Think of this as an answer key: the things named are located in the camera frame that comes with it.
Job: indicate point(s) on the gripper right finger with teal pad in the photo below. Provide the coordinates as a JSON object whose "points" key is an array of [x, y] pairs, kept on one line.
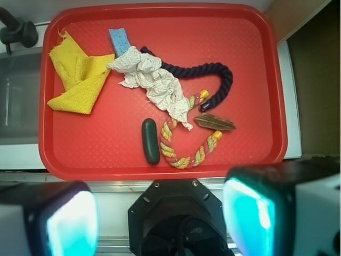
{"points": [[288, 208]]}

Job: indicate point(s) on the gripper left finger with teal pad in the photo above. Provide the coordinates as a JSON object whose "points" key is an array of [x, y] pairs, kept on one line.
{"points": [[53, 218]]}

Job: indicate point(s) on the yellow cloth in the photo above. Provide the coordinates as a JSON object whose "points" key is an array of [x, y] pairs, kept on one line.
{"points": [[82, 76]]}

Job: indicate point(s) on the dark green oblong toy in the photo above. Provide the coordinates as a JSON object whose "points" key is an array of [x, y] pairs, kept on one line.
{"points": [[150, 141]]}

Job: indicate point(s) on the red plastic tray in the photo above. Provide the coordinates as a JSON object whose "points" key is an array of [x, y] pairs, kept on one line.
{"points": [[107, 144]]}

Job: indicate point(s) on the grey sink basin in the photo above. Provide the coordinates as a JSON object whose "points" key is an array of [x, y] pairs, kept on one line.
{"points": [[20, 88]]}

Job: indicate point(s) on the brown cardboard panel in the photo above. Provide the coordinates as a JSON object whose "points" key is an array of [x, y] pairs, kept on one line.
{"points": [[315, 56]]}

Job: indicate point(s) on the crumpled white paper towel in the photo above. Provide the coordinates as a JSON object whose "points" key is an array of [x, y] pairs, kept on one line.
{"points": [[162, 88]]}

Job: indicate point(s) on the blue sponge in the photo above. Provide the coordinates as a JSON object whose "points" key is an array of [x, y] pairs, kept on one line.
{"points": [[120, 41]]}

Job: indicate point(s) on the grey faucet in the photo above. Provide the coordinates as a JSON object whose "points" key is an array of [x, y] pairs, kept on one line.
{"points": [[17, 31]]}

